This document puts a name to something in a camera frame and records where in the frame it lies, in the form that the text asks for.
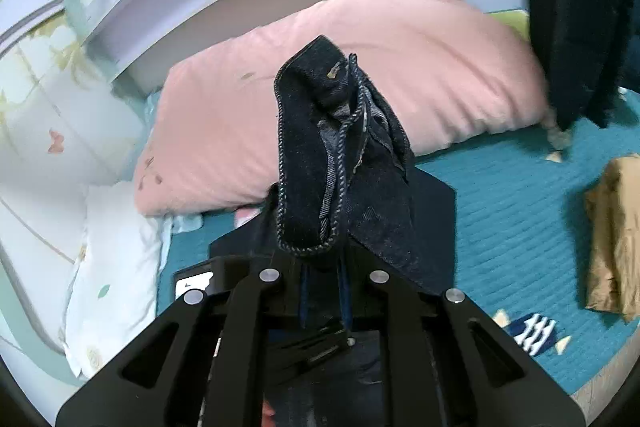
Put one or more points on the white printed pillow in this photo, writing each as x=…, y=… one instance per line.
x=115, y=267

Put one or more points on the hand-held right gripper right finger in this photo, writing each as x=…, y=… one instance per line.
x=344, y=302

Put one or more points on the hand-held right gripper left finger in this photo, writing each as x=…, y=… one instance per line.
x=303, y=302

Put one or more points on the tan folded garment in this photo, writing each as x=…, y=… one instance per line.
x=617, y=237

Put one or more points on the pink pillow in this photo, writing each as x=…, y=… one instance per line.
x=440, y=72

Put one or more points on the light blue cloth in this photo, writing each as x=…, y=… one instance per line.
x=187, y=223

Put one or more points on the navy puffer jacket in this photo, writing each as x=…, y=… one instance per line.
x=575, y=32

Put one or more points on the teal bed blanket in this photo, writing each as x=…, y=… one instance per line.
x=515, y=232

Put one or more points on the dark denim jeans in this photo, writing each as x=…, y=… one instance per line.
x=305, y=157

